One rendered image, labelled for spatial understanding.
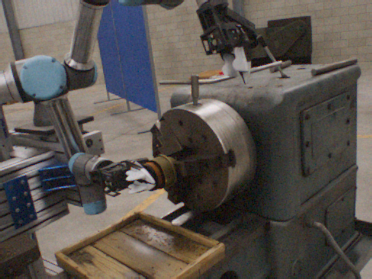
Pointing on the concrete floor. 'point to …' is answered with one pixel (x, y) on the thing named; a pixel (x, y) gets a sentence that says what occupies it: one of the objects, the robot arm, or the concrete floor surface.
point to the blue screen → (128, 57)
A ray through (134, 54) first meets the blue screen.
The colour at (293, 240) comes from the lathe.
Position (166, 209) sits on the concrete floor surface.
